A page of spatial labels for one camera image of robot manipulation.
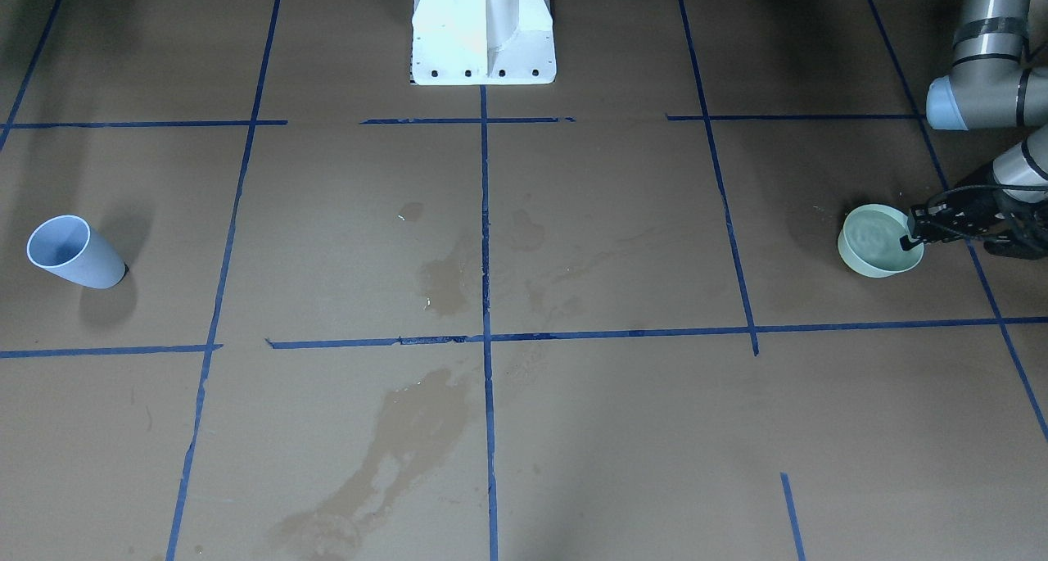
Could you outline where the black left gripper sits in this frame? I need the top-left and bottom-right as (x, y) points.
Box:
(901, 191), (1047, 261)

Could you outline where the mint green ceramic bowl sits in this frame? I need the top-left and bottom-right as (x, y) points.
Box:
(836, 204), (924, 278)

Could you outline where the light blue plastic cup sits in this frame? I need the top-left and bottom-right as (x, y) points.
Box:
(25, 215), (129, 289)

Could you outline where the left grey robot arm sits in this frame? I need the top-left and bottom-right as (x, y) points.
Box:
(899, 0), (1047, 260)

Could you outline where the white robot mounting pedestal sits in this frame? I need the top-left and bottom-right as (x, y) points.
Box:
(409, 0), (558, 87)

